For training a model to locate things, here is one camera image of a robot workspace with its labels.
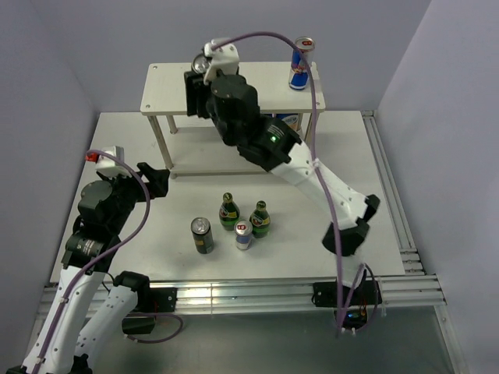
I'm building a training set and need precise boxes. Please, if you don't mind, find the aluminium front rail frame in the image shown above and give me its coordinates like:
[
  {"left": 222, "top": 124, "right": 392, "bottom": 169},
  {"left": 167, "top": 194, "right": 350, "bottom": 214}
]
[{"left": 37, "top": 272, "right": 448, "bottom": 319}]

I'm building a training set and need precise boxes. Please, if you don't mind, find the white two-tier shelf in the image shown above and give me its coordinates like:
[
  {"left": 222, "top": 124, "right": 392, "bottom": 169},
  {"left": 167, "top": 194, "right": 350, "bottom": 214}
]
[{"left": 140, "top": 62, "right": 325, "bottom": 178}]

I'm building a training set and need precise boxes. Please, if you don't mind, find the dark olive beverage can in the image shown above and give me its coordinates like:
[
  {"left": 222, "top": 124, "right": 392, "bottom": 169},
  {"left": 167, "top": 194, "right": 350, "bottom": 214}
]
[{"left": 191, "top": 54, "right": 212, "bottom": 76}]

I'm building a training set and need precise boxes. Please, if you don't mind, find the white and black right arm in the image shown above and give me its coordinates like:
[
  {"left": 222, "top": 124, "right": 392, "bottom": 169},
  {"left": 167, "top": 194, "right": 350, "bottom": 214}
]
[{"left": 184, "top": 71, "right": 380, "bottom": 304}]

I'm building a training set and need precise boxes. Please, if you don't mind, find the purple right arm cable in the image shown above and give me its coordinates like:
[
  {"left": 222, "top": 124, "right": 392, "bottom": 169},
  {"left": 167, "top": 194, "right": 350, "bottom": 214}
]
[{"left": 212, "top": 31, "right": 379, "bottom": 339}]

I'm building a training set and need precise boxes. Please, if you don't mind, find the small red-tab silver can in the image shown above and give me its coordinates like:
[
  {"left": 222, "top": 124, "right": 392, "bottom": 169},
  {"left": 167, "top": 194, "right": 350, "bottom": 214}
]
[{"left": 234, "top": 220, "right": 253, "bottom": 251}]

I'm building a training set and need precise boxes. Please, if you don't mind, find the short green glass bottle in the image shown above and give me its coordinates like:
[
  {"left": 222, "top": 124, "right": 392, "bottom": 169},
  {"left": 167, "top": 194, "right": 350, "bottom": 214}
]
[{"left": 249, "top": 200, "right": 271, "bottom": 238}]

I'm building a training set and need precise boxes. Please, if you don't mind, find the yellow pineapple juice carton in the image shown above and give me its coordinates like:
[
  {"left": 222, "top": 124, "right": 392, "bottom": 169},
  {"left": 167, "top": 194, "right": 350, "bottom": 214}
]
[{"left": 274, "top": 113, "right": 302, "bottom": 132}]

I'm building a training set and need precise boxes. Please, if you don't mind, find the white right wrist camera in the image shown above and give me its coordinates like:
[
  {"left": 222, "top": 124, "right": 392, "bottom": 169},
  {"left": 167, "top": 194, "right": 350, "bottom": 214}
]
[{"left": 203, "top": 38, "right": 239, "bottom": 85}]

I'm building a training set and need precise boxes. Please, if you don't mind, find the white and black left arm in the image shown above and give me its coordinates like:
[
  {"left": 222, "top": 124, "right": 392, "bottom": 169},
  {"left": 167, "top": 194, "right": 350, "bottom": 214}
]
[{"left": 8, "top": 163, "right": 170, "bottom": 373}]

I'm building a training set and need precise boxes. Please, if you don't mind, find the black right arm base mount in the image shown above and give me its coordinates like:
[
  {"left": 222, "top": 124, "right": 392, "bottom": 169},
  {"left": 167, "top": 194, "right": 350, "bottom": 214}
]
[{"left": 311, "top": 279, "right": 383, "bottom": 333}]

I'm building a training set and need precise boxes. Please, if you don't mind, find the black and gold can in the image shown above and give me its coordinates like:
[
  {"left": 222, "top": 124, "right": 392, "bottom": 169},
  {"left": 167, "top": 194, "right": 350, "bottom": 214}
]
[{"left": 190, "top": 217, "right": 214, "bottom": 255}]

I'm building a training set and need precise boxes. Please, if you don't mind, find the aluminium right side rail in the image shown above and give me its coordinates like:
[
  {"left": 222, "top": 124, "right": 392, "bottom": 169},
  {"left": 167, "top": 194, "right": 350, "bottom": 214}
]
[{"left": 361, "top": 111, "right": 426, "bottom": 276}]

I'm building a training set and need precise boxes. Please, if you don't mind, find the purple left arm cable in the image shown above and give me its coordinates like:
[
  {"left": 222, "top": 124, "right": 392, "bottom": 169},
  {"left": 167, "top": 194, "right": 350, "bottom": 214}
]
[{"left": 34, "top": 150, "right": 184, "bottom": 371}]

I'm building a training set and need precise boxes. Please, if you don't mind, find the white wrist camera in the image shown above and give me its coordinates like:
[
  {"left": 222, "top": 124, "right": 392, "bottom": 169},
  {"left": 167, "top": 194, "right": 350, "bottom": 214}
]
[
  {"left": 203, "top": 38, "right": 239, "bottom": 85},
  {"left": 85, "top": 146, "right": 129, "bottom": 178}
]

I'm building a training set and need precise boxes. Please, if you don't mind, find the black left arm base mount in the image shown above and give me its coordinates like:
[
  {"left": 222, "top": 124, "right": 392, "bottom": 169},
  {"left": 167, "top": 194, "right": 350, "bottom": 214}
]
[{"left": 122, "top": 288, "right": 178, "bottom": 337}]

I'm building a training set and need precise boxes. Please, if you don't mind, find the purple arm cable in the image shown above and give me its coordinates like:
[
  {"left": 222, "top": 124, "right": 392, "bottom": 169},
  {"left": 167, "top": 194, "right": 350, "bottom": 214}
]
[
  {"left": 212, "top": 31, "right": 379, "bottom": 339},
  {"left": 34, "top": 150, "right": 184, "bottom": 371}
]

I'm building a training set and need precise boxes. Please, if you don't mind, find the tall green glass bottle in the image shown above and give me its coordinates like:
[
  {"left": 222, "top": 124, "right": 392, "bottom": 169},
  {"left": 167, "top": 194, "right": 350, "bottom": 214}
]
[{"left": 219, "top": 192, "right": 240, "bottom": 231}]

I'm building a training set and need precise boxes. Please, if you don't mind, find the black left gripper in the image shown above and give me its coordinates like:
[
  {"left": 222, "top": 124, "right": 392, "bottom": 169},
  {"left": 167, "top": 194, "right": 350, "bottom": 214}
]
[{"left": 100, "top": 161, "right": 169, "bottom": 232}]

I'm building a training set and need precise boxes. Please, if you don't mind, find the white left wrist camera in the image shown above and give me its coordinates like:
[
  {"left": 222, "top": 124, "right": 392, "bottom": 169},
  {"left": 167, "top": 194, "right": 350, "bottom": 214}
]
[{"left": 85, "top": 146, "right": 129, "bottom": 178}]

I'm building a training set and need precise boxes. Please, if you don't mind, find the blue silver energy drink can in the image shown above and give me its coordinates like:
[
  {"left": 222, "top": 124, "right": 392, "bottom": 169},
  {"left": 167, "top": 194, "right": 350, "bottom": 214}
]
[{"left": 288, "top": 37, "right": 315, "bottom": 90}]

